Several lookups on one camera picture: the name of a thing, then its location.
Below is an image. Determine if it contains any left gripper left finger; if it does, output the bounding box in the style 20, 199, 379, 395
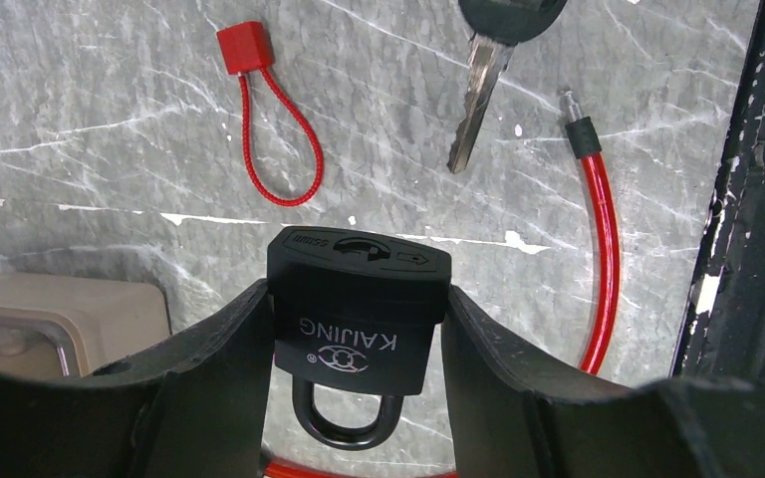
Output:
0, 281, 275, 477

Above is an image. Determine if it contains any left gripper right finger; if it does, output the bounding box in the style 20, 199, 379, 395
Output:
441, 288, 765, 477

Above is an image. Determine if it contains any black padlock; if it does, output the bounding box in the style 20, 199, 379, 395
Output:
267, 226, 452, 451

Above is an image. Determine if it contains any red cable lock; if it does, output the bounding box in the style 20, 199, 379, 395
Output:
260, 91, 623, 478

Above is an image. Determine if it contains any black head key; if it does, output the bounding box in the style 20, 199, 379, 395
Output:
447, 0, 567, 174

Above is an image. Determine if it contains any brown translucent plastic toolbox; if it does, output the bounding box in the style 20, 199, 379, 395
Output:
0, 273, 171, 380

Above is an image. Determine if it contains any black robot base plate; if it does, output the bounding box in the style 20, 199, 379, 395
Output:
671, 1, 765, 380

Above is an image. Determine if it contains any red cord with tag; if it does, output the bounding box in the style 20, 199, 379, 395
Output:
215, 21, 326, 208

